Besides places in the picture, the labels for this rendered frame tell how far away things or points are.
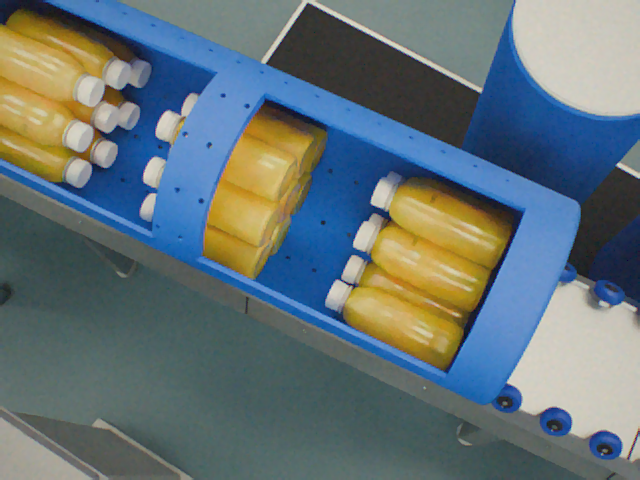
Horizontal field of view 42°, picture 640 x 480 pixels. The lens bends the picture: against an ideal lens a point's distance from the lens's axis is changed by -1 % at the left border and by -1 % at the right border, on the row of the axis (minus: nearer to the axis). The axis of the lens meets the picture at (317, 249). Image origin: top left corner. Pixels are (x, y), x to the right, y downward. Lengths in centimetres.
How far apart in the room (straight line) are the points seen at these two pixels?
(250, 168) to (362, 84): 120
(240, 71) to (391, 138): 21
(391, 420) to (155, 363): 62
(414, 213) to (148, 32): 41
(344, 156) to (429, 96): 102
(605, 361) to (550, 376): 8
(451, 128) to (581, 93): 95
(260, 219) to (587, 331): 52
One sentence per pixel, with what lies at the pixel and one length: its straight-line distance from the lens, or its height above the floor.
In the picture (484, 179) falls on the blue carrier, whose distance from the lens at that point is 101.
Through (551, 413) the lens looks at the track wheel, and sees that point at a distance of 121.
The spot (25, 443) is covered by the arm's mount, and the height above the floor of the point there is 108.
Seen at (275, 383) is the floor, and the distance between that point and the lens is 217.
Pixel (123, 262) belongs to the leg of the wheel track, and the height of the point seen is 11.
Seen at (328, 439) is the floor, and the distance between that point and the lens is 215.
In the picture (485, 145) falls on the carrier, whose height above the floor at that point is 71.
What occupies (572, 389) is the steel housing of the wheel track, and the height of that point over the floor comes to 93.
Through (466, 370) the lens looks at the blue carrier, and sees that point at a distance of 101.
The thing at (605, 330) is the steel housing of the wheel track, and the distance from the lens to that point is 130.
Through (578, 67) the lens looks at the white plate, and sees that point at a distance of 130.
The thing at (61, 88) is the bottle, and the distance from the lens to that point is 116.
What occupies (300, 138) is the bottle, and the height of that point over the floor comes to 113.
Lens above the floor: 215
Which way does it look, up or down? 75 degrees down
